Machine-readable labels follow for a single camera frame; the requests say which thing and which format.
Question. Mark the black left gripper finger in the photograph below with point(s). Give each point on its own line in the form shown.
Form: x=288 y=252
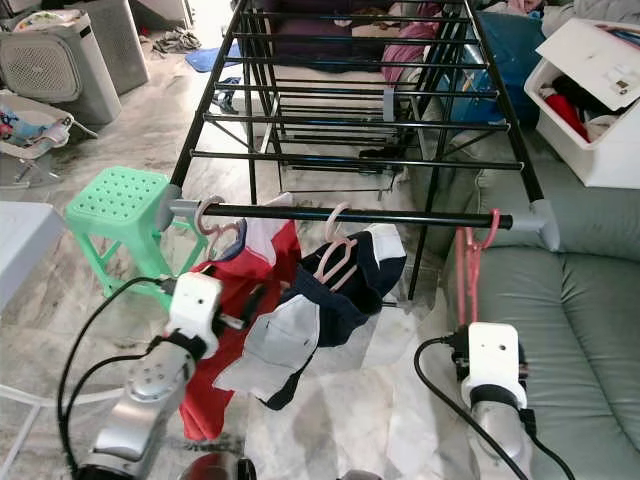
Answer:
x=254 y=304

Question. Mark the red plastic hanger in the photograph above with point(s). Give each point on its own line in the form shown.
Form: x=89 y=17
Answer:
x=496 y=226

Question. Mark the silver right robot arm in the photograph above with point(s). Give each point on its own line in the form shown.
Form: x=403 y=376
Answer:
x=500 y=440

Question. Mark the red garment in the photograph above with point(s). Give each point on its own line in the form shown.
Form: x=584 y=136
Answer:
x=260 y=275

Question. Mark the navy and white garment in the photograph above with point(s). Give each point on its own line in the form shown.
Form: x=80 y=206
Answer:
x=365 y=290

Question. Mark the grey-green leather sofa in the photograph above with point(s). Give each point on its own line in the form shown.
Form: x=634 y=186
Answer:
x=580 y=320

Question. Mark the black metal drying rack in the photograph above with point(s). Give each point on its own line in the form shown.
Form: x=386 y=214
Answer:
x=420 y=216

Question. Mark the dark robot right leg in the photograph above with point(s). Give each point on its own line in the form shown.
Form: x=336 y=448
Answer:
x=360 y=476

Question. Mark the green plastic stool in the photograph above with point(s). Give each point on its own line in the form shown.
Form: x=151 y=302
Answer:
x=120 y=195

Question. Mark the beige ottoman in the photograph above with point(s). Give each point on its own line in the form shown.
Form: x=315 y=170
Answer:
x=260 y=100

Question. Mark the dark blue cloth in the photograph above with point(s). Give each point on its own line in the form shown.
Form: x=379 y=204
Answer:
x=227 y=94

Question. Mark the white lidded storage bin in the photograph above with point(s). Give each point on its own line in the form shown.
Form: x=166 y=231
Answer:
x=600 y=160

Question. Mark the blue floor mat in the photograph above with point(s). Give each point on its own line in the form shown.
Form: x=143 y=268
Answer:
x=205 y=58

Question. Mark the red cloth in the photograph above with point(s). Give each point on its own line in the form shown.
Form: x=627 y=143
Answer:
x=568 y=112

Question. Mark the dark purple armchair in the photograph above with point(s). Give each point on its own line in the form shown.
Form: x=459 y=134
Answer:
x=310 y=40

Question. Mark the grey cloth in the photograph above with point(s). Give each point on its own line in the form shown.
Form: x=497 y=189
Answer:
x=175 y=40

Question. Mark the colourful baby bouncer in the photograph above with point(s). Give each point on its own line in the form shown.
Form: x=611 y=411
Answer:
x=25 y=125

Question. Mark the black cloth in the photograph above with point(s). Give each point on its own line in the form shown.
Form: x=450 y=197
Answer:
x=585 y=95

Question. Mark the grey tower appliance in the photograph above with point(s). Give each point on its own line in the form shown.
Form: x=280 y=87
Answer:
x=125 y=45

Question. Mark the pink garment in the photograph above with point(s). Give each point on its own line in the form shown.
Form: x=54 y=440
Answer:
x=415 y=45

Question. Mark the white air purifier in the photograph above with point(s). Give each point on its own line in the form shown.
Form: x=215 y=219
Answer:
x=50 y=65

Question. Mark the blue bag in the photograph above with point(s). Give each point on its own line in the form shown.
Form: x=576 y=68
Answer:
x=510 y=50

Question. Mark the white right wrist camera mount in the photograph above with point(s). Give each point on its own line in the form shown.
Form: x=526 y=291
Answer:
x=495 y=355

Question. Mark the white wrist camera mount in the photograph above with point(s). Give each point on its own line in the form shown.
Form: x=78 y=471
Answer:
x=495 y=355
x=195 y=305

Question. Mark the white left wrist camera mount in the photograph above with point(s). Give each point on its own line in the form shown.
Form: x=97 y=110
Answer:
x=195 y=305

